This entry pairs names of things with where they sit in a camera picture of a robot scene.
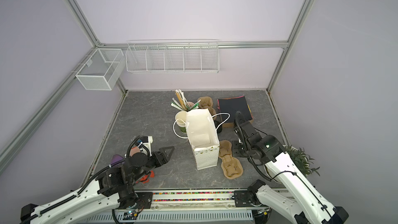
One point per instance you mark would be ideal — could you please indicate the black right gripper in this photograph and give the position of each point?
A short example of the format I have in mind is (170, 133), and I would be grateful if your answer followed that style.
(235, 144)

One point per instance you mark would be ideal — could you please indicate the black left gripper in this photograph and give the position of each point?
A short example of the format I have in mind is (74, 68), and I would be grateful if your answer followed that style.
(164, 155)

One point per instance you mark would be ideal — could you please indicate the brown pulp cup carrier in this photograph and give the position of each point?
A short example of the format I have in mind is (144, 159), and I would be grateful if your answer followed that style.
(206, 102)
(231, 166)

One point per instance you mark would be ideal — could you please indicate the cartoon animal paper bag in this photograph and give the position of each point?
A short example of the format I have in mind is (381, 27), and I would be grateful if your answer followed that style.
(203, 138)

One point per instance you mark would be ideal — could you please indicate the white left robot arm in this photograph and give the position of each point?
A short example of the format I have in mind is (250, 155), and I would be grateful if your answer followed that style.
(112, 188)

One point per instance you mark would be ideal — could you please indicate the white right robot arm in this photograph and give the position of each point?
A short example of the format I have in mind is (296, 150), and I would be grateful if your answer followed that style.
(283, 187)

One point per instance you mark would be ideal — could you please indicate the red white garden glove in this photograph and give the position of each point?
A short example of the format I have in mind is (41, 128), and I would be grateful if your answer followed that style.
(146, 178)

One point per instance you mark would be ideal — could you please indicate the green paper cup stack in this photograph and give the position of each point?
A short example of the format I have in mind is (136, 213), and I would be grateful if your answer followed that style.
(180, 119)

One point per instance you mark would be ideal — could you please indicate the potted green plant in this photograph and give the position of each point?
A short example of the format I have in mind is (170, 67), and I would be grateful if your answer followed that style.
(302, 160)

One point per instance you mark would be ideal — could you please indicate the purple pink trowel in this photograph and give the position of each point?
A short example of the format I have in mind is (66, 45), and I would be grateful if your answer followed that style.
(117, 160)

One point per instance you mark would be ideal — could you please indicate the black cup lid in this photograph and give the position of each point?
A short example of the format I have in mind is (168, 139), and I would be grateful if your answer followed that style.
(218, 126)

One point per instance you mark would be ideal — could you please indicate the white mesh box basket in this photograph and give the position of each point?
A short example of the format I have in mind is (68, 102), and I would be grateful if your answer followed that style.
(102, 69)

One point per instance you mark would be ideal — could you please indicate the white wire shelf basket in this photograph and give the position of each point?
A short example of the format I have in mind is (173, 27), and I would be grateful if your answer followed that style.
(173, 56)

